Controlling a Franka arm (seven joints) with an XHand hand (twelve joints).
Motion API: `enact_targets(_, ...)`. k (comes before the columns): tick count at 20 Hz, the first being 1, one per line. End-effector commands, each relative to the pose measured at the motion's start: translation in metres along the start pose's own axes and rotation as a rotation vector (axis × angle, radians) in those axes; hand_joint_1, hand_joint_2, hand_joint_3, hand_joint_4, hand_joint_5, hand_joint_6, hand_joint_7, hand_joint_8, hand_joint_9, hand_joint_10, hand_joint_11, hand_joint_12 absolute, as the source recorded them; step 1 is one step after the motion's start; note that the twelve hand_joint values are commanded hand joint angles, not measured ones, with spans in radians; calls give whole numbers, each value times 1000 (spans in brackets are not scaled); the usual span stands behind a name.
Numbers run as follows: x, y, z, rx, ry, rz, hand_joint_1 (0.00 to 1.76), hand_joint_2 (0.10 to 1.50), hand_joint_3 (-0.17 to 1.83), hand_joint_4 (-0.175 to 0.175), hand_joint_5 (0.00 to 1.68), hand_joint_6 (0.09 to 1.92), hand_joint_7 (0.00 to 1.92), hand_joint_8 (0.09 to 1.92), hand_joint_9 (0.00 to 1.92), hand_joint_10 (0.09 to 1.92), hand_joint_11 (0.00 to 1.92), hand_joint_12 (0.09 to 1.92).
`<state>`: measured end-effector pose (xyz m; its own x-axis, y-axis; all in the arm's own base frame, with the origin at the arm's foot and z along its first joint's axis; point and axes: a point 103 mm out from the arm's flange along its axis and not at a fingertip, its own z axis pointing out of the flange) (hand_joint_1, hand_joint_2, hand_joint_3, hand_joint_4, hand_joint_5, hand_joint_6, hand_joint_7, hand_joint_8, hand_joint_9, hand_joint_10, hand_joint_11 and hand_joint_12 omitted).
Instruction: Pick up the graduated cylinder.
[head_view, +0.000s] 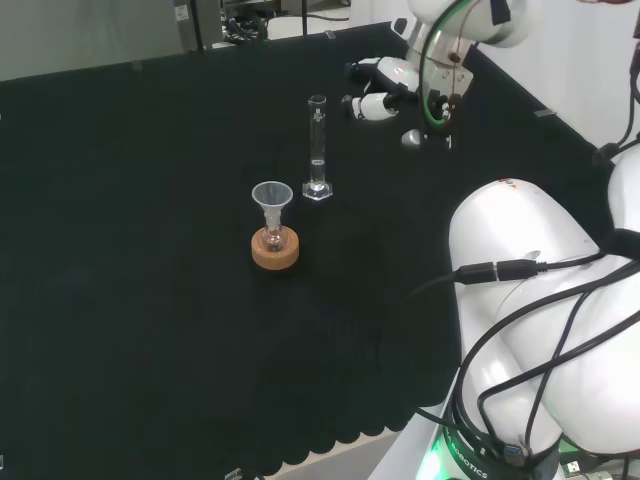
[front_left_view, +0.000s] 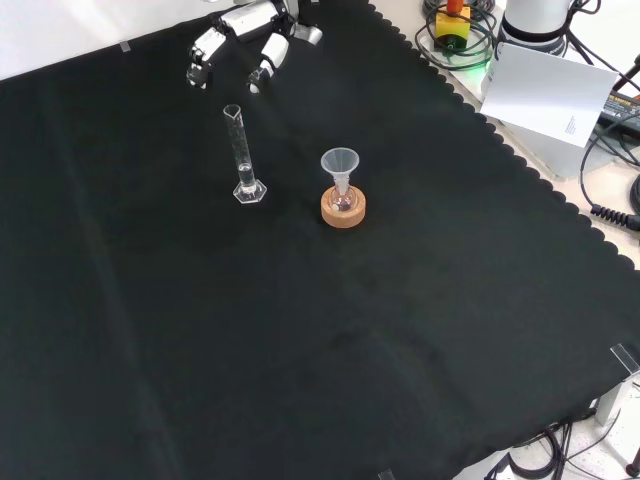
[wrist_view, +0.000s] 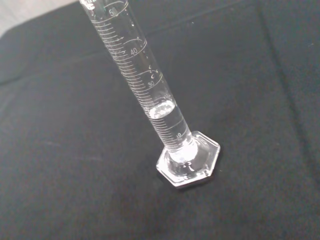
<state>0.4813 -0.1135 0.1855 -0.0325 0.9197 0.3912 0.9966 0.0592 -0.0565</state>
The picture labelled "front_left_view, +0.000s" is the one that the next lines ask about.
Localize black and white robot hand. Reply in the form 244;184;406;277
185;0;301;96

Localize white cylinder with black band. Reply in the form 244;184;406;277
499;0;572;56

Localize black tripod leg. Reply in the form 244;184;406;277
612;53;640;92

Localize black floor cables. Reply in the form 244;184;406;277
484;421;640;480

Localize cork ring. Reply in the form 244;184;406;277
320;185;369;229

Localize black coiled cable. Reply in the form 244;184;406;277
579;119;640;229

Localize small round-bottom glass flask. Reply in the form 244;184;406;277
329;184;357;212

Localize black scalloped cloth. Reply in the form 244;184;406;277
0;0;640;480

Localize white bench bracket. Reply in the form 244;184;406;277
593;372;640;427

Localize clear glass graduated cylinder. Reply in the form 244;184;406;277
222;103;268;205

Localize black power adapter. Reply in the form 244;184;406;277
598;92;640;129

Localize clear plastic funnel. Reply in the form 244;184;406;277
320;146;361;196

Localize yellow stop button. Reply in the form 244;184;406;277
433;0;473;53

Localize large clear tape strip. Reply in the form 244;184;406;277
609;342;640;375

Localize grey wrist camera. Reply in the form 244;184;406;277
292;22;324;47

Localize green cable loop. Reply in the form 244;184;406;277
414;18;497;72

